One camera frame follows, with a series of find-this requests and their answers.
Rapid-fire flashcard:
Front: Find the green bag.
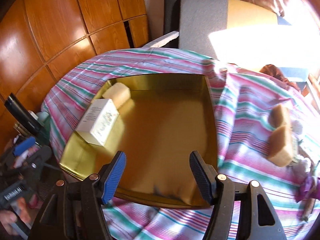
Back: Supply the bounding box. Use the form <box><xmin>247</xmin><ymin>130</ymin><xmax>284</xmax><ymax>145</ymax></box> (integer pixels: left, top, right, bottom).
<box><xmin>36</xmin><ymin>112</ymin><xmax>51</xmax><ymax>145</ymax></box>

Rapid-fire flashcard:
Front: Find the wooden wardrobe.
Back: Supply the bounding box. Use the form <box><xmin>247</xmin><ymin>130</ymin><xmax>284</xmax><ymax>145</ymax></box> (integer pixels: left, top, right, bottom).
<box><xmin>1</xmin><ymin>0</ymin><xmax>149</xmax><ymax>111</ymax></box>

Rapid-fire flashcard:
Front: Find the brown orange cloth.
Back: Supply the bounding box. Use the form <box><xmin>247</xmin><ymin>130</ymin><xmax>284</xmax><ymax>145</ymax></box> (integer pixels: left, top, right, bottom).
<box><xmin>259</xmin><ymin>64</ymin><xmax>301</xmax><ymax>92</ymax></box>

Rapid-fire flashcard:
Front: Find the white foam strip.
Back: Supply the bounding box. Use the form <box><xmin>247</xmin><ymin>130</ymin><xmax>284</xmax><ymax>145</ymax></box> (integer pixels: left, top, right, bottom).
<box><xmin>143</xmin><ymin>31</ymin><xmax>179</xmax><ymax>48</ymax></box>

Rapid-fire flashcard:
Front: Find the tan sponge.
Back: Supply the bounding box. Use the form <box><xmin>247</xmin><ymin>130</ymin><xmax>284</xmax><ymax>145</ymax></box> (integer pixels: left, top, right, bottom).
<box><xmin>268</xmin><ymin>104</ymin><xmax>291</xmax><ymax>128</ymax></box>
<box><xmin>267</xmin><ymin>125</ymin><xmax>297</xmax><ymax>167</ymax></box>

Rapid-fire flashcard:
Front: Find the striped pink green bedsheet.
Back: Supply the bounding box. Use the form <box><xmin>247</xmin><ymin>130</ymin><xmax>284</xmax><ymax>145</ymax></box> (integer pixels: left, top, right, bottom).
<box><xmin>41</xmin><ymin>48</ymin><xmax>319</xmax><ymax>239</ymax></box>

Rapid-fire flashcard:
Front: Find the black cylinder bottle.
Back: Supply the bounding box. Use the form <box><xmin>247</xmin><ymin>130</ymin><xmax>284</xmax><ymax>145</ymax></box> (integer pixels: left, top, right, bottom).
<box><xmin>4</xmin><ymin>93</ymin><xmax>43</xmax><ymax>137</ymax></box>

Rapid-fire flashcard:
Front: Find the gold metal tin box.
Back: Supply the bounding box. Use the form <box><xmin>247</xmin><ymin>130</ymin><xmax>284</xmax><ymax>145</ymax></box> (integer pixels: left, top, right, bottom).
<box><xmin>60</xmin><ymin>73</ymin><xmax>217</xmax><ymax>209</ymax></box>

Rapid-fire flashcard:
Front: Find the black rolled mat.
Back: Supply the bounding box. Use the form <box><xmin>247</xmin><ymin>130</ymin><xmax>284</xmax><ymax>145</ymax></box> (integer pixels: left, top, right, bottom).
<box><xmin>163</xmin><ymin>0</ymin><xmax>181</xmax><ymax>35</ymax></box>

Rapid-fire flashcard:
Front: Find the pale yellow sponge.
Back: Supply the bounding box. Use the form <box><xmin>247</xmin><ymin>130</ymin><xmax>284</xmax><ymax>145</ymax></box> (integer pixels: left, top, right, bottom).
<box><xmin>102</xmin><ymin>82</ymin><xmax>131</xmax><ymax>109</ymax></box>

